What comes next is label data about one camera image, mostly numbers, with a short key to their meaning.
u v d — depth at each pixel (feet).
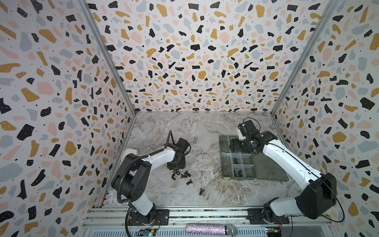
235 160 3.11
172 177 2.87
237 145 2.43
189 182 2.78
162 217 2.41
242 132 2.15
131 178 1.49
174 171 2.94
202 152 3.20
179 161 2.55
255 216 2.44
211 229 2.22
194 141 3.39
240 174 2.89
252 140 1.92
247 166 2.92
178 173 2.93
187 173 2.92
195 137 3.49
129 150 3.11
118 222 2.40
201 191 2.68
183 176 2.87
